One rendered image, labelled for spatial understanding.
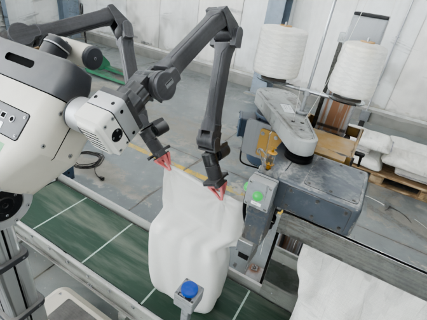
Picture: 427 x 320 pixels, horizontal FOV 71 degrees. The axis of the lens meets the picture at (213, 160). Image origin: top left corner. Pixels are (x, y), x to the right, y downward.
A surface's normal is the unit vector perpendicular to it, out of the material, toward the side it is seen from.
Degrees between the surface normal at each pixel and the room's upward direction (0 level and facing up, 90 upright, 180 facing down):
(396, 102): 90
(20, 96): 50
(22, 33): 56
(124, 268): 0
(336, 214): 90
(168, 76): 78
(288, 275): 90
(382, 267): 90
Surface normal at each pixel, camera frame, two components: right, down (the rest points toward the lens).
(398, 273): -0.50, 0.39
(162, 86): 0.80, 0.22
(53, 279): 0.14, -0.85
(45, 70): -0.29, -0.25
